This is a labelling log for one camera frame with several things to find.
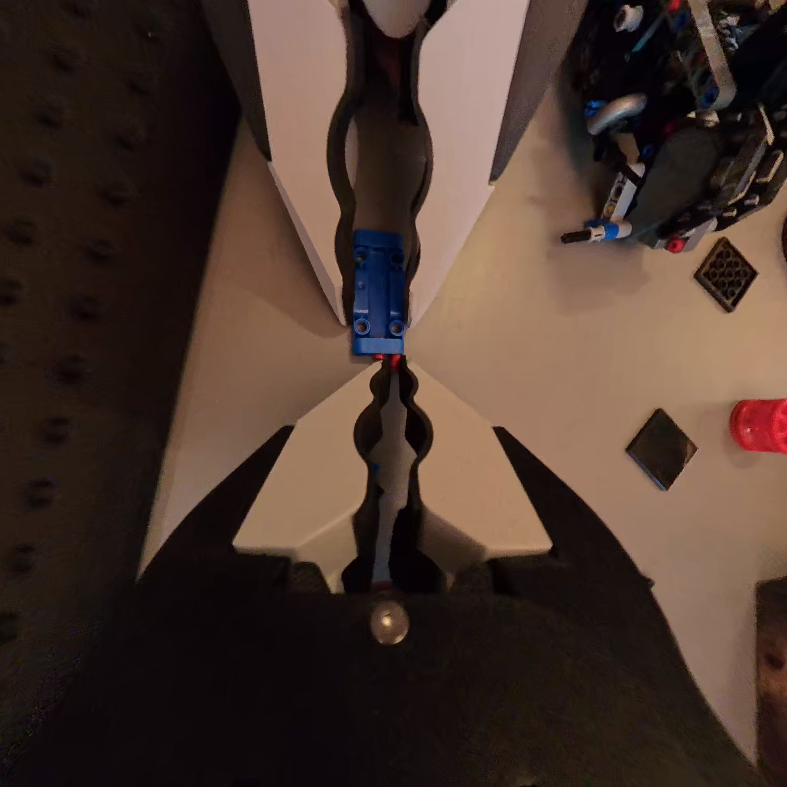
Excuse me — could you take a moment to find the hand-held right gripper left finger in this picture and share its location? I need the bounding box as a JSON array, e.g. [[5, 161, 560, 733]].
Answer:
[[232, 363, 392, 594]]

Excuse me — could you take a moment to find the black square flat tile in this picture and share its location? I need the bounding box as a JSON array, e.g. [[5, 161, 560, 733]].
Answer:
[[625, 408, 699, 492]]

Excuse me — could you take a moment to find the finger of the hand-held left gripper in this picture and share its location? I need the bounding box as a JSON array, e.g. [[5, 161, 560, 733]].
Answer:
[[403, 0, 531, 328], [248, 0, 360, 327]]

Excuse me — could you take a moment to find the black toy truck chassis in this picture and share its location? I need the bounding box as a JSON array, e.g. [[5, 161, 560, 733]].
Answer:
[[561, 0, 787, 253]]

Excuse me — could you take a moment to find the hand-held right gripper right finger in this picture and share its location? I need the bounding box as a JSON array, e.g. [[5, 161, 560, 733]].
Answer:
[[398, 362, 552, 591]]

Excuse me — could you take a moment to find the black square studded plate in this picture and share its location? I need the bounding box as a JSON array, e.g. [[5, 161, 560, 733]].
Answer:
[[694, 237, 759, 314]]

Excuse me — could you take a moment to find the red toy wheel hub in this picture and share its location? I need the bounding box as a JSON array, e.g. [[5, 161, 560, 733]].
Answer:
[[730, 398, 787, 455]]

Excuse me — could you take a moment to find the blue toy brick panel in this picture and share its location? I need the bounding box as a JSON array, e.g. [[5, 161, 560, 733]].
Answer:
[[352, 229, 408, 357]]

